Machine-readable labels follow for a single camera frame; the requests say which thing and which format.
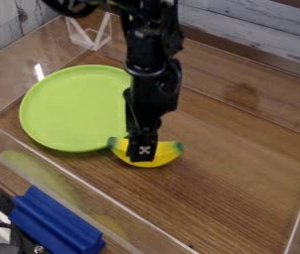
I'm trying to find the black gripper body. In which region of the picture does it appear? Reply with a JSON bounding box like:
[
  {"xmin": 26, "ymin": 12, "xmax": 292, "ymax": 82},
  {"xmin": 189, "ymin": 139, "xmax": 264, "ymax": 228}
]
[{"xmin": 123, "ymin": 59, "xmax": 182, "ymax": 136}]

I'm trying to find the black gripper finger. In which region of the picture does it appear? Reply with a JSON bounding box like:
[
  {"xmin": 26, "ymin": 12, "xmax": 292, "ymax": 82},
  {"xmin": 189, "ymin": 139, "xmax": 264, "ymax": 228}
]
[{"xmin": 127, "ymin": 133, "xmax": 158, "ymax": 163}]

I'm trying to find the yellow toy banana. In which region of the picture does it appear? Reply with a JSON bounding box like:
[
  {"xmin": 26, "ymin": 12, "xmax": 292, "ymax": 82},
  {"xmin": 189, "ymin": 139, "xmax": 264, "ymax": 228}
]
[{"xmin": 107, "ymin": 137, "xmax": 184, "ymax": 168}]

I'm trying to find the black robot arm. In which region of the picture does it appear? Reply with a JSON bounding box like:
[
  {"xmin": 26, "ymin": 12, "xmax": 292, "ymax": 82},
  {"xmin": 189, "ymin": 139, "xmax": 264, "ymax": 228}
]
[{"xmin": 42, "ymin": 0, "xmax": 184, "ymax": 163}]

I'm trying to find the green round plate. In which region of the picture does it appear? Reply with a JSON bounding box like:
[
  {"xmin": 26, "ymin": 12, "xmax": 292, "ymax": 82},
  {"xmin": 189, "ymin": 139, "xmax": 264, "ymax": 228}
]
[{"xmin": 19, "ymin": 64, "xmax": 130, "ymax": 153}]

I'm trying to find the blue plastic clamp block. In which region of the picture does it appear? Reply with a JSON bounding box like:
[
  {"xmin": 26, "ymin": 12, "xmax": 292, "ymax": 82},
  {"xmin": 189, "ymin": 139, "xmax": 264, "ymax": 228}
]
[{"xmin": 9, "ymin": 186, "xmax": 106, "ymax": 254}]

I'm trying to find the clear acrylic triangle bracket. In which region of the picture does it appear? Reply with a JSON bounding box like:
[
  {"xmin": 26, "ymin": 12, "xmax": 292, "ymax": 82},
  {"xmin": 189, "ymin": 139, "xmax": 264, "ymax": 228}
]
[{"xmin": 66, "ymin": 13, "xmax": 113, "ymax": 52}]

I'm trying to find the clear acrylic front wall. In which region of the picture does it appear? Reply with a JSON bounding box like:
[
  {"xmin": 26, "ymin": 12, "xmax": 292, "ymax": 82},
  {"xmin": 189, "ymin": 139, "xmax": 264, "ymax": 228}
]
[{"xmin": 0, "ymin": 128, "xmax": 200, "ymax": 254}]

